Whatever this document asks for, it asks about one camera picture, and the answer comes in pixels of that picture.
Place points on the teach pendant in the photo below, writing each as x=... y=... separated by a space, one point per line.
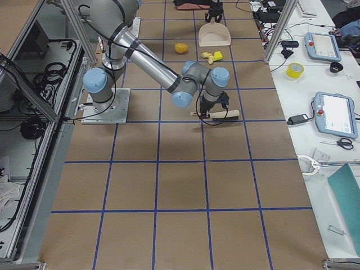
x=322 y=47
x=334 y=114

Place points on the upper teach pendant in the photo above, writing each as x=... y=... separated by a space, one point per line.
x=322 y=47

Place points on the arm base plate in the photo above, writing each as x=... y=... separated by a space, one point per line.
x=111 y=112

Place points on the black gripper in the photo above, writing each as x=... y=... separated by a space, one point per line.
x=205 y=107
x=215 y=7

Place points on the beige plastic dustpan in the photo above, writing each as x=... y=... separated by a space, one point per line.
x=214 y=34

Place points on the yellow tape roll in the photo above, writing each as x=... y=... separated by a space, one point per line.
x=294 y=70

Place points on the pink bin with black bag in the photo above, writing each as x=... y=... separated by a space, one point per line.
x=190 y=5

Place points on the yellow sponge piece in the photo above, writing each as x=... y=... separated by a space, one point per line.
x=217 y=56

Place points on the black scissors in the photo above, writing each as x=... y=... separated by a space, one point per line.
x=344 y=143

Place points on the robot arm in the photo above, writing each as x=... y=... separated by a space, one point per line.
x=112 y=21
x=214 y=4

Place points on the white clamp tool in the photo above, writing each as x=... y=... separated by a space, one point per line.
x=310 y=166

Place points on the teal board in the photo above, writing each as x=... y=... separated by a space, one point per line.
x=346 y=191

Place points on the beige hand brush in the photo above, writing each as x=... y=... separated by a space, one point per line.
x=222 y=116

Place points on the yellow potato-like bread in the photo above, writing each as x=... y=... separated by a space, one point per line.
x=181 y=48

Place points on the aluminium frame post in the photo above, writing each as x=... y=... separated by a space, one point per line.
x=287 y=11

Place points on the black power adapter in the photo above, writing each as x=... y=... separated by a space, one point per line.
x=297 y=119

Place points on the lower teach pendant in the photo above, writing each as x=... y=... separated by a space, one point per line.
x=334 y=114

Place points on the twisted croissant bread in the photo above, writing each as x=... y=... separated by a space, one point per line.
x=208 y=56

